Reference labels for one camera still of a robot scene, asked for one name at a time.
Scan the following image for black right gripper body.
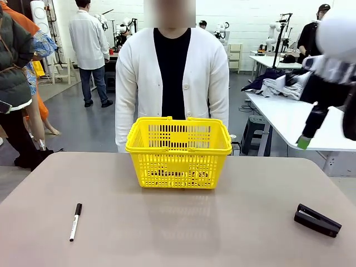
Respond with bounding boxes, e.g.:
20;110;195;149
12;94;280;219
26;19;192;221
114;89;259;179
299;72;356;110

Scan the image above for background person black clothes cap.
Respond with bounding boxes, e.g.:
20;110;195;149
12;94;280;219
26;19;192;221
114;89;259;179
296;3;332;57

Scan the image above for person in white cardigan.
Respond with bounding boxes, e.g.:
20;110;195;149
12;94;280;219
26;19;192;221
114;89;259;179
115;0;230;154

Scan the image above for yellow plastic shopping basket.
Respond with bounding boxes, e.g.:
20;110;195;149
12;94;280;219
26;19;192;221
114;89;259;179
125;116;233;190

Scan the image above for background person in white shirt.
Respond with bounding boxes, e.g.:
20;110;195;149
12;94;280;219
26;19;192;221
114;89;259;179
68;0;114;108

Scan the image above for large white side table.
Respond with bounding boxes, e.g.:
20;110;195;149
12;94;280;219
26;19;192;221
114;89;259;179
244;91;356;177

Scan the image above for grey white clothes pile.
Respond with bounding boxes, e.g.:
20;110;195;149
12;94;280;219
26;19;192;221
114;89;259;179
260;75;304;101

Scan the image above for white background table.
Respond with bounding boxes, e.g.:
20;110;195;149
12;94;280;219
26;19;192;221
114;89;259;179
248;55;303;80

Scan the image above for pile of clothes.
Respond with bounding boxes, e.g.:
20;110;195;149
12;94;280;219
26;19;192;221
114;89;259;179
241;67;303;97

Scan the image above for dark grey plastic stool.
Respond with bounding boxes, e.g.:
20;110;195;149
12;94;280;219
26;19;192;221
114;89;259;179
240;115;272;157

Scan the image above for black tripod stand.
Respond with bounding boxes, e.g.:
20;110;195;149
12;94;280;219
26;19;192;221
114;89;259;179
271;12;293;69

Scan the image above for black stapler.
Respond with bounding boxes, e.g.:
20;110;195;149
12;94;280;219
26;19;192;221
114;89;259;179
294;203;342;239

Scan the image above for white wooden step stool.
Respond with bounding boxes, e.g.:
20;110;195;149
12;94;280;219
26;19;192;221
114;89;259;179
46;57;79;86

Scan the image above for white marker pen black cap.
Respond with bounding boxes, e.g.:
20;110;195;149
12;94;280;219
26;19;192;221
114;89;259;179
69;202;83;242

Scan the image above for bare mannequin legs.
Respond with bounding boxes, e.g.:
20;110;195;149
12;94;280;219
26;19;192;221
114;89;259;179
24;104;61;151

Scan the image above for blue patterned garment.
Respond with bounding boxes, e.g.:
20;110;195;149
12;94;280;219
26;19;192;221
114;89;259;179
26;29;59;97

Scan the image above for yellow floor sign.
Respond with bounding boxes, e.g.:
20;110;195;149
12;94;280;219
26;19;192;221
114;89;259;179
31;59;46;78

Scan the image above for white tower appliance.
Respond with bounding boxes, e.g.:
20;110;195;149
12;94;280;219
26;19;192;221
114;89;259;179
29;0;53;39

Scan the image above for orange garment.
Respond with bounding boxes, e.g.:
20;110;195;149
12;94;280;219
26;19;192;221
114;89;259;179
2;2;50;121

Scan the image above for figure in dark padded jacket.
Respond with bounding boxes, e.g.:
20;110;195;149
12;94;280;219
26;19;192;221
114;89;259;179
0;5;56;171

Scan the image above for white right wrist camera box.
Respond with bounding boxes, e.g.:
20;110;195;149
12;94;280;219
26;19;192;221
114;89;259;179
301;55;356;85

